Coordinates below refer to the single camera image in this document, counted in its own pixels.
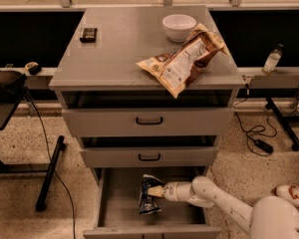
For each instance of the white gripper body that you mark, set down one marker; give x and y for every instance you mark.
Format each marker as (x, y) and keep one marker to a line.
(171, 192)

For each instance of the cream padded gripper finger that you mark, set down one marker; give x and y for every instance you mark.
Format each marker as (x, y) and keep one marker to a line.
(156, 191)

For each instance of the blue chip bag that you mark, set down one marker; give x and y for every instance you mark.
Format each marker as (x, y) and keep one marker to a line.
(147, 204)

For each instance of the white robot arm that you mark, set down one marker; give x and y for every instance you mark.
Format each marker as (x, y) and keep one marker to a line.
(271, 217)

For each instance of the grey middle drawer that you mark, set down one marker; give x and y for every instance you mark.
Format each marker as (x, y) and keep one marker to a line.
(149, 156)

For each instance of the grey open bottom drawer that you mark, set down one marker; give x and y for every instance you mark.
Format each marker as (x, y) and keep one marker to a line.
(118, 217)

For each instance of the grey top drawer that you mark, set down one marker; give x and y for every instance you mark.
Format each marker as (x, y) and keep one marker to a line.
(147, 122)

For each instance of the grey drawer cabinet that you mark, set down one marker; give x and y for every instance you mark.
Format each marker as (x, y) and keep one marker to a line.
(105, 74)

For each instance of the brown chip bag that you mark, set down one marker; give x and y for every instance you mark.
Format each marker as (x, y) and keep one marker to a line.
(177, 71)

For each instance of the white and red shoe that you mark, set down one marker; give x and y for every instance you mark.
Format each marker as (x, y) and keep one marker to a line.
(289, 193)

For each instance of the black stand leg right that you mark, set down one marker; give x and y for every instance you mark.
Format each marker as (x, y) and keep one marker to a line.
(288, 129)

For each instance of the white ceramic bowl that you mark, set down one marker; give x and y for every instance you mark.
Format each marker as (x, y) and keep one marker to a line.
(178, 26)

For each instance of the clear plastic bottle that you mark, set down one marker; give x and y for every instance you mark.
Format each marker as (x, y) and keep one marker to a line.
(273, 59)

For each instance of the small black box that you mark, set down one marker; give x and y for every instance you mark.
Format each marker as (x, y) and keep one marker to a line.
(88, 35)

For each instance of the black and yellow tape measure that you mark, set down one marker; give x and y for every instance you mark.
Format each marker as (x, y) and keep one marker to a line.
(33, 68)

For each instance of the black side table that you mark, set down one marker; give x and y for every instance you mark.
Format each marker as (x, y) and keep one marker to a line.
(18, 146)

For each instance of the black device on side table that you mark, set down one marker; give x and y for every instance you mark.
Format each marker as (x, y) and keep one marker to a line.
(11, 85)

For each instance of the black power adapter with cable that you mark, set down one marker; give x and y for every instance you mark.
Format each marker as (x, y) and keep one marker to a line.
(254, 136)

